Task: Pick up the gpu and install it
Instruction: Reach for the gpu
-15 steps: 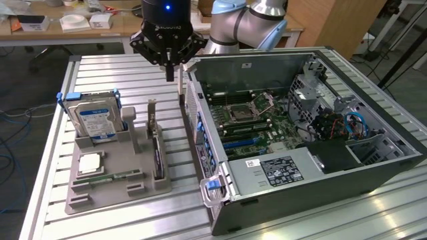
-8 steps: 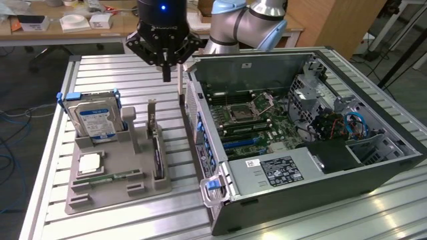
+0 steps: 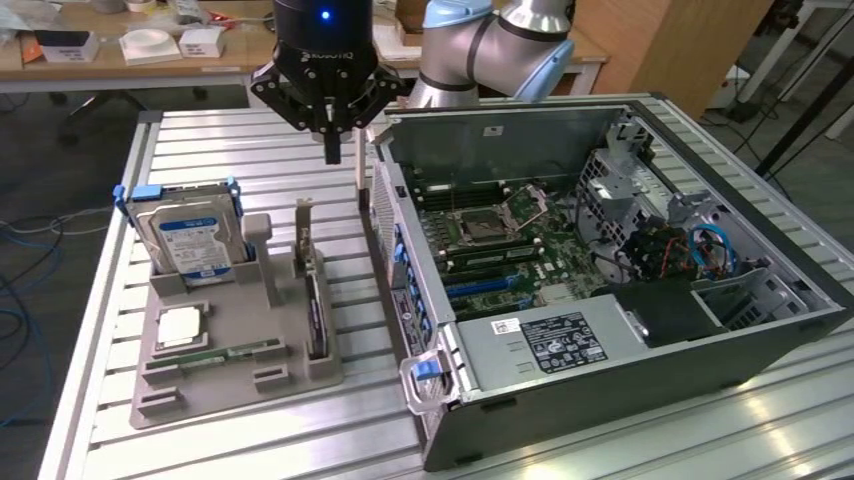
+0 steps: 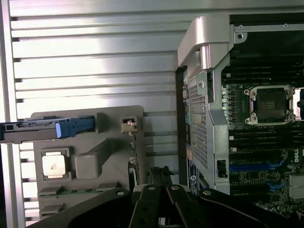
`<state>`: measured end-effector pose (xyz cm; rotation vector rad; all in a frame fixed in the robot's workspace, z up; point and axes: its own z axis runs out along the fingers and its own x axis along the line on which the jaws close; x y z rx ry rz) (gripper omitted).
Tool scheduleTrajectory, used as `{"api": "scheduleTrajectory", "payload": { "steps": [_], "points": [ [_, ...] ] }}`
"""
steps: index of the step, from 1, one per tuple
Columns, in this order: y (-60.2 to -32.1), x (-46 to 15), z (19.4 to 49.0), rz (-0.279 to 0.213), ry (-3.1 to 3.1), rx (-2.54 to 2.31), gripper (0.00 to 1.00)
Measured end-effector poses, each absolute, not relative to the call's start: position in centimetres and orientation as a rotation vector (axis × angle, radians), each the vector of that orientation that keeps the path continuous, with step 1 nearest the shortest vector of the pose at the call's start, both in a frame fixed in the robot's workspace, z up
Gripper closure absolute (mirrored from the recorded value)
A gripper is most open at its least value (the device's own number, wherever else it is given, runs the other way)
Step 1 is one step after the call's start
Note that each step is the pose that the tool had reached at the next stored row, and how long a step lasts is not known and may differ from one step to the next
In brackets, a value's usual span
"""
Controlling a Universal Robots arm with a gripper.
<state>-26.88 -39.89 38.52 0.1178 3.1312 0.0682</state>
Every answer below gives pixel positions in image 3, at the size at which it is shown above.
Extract silver chipset heatsink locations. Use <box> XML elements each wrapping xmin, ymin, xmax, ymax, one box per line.
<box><xmin>534</xmin><ymin>284</ymin><xmax>578</xmax><ymax>304</ymax></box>

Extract blue case release tab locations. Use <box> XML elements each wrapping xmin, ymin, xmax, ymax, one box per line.
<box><xmin>410</xmin><ymin>349</ymin><xmax>445</xmax><ymax>382</ymax></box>

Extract green RAM stick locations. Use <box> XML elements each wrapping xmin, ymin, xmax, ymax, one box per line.
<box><xmin>150</xmin><ymin>340</ymin><xmax>278</xmax><ymax>370</ymax></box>

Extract black RAM slot bank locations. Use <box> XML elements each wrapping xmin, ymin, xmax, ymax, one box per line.
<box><xmin>417</xmin><ymin>180</ymin><xmax>509</xmax><ymax>209</ymax></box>
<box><xmin>441</xmin><ymin>238</ymin><xmax>545</xmax><ymax>265</ymax></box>

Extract black tripod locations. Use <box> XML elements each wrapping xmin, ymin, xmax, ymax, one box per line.
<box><xmin>752</xmin><ymin>0</ymin><xmax>854</xmax><ymax>177</ymax></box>

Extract white paper sheets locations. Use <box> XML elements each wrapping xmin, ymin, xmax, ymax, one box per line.
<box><xmin>377</xmin><ymin>22</ymin><xmax>425</xmax><ymax>62</ymax></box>

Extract blue data wire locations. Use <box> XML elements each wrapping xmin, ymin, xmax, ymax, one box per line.
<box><xmin>688</xmin><ymin>223</ymin><xmax>739</xmax><ymax>281</ymax></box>

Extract metal socket cover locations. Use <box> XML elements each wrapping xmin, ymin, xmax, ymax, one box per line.
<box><xmin>500</xmin><ymin>183</ymin><xmax>558</xmax><ymax>217</ymax></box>

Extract white cardboard box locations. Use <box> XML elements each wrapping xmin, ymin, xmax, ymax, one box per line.
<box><xmin>176</xmin><ymin>26</ymin><xmax>228</xmax><ymax>58</ymax></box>

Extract silver disk bay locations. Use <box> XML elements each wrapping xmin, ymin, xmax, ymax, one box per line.
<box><xmin>689</xmin><ymin>266</ymin><xmax>836</xmax><ymax>332</ymax></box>

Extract silver CPU chip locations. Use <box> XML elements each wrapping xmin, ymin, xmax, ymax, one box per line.
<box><xmin>155</xmin><ymin>306</ymin><xmax>210</xmax><ymax>349</ymax></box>

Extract red wire bundle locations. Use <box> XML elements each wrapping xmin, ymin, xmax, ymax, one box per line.
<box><xmin>655</xmin><ymin>233</ymin><xmax>689</xmax><ymax>279</ymax></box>

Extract black and white box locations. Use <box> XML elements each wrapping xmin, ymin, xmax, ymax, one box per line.
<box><xmin>31</xmin><ymin>29</ymin><xmax>101</xmax><ymax>64</ymax></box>

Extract CPU socket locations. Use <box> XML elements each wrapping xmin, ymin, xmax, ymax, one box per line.
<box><xmin>454</xmin><ymin>206</ymin><xmax>512</xmax><ymax>247</ymax></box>

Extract silver metal drive cage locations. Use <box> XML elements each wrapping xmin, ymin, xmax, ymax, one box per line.
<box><xmin>576</xmin><ymin>146</ymin><xmax>676</xmax><ymax>242</ymax></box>

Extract wooden desk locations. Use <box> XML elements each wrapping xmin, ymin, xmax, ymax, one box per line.
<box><xmin>0</xmin><ymin>0</ymin><xmax>609</xmax><ymax>95</ymax></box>

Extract black Nvidia graphics card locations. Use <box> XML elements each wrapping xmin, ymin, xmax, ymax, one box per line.
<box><xmin>292</xmin><ymin>198</ymin><xmax>333</xmax><ymax>362</ymax></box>

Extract black open PC case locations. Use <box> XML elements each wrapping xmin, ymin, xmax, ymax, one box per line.
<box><xmin>356</xmin><ymin>91</ymin><xmax>854</xmax><ymax>474</ymax></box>

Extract grey plastic parts rack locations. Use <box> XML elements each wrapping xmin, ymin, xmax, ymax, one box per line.
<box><xmin>130</xmin><ymin>212</ymin><xmax>346</xmax><ymax>430</ymax></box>

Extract blue expansion slot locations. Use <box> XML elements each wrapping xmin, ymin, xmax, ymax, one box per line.
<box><xmin>444</xmin><ymin>276</ymin><xmax>522</xmax><ymax>297</ymax></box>

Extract white square container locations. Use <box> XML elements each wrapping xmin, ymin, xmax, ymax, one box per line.
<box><xmin>117</xmin><ymin>28</ymin><xmax>184</xmax><ymax>67</ymax></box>

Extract wooden cabinet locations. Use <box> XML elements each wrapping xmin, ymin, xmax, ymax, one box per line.
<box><xmin>572</xmin><ymin>0</ymin><xmax>776</xmax><ymax>121</ymax></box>

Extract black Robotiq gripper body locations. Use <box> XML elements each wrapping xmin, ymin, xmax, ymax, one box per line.
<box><xmin>270</xmin><ymin>0</ymin><xmax>381</xmax><ymax>109</ymax></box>

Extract green Dell motherboard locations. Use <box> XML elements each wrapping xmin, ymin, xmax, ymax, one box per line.
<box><xmin>405</xmin><ymin>167</ymin><xmax>616</xmax><ymax>322</ymax></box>

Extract grey power supply unit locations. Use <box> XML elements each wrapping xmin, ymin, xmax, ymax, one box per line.
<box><xmin>456</xmin><ymin>293</ymin><xmax>649</xmax><ymax>392</ymax></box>

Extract hard disk with blue caddy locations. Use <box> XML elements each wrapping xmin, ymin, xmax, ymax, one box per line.
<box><xmin>111</xmin><ymin>175</ymin><xmax>242</xmax><ymax>290</ymax></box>

